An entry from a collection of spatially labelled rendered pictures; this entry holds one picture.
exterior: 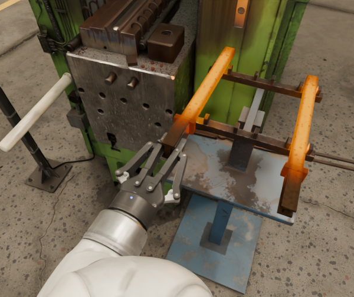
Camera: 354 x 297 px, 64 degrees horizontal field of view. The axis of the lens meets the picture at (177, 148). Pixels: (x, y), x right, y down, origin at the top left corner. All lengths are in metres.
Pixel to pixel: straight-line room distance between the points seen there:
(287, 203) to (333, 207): 1.27
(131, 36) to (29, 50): 2.12
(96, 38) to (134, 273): 0.84
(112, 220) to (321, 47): 2.76
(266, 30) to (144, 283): 0.84
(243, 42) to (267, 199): 0.50
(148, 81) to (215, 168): 0.35
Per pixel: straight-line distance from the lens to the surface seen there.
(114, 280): 0.27
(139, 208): 0.46
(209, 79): 0.72
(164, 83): 0.90
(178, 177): 0.51
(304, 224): 1.72
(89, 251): 0.42
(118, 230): 0.44
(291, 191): 0.59
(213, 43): 1.01
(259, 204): 0.88
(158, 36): 0.93
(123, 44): 0.97
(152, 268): 0.27
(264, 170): 0.95
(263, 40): 0.99
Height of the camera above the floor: 1.45
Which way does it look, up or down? 52 degrees down
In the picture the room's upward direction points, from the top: straight up
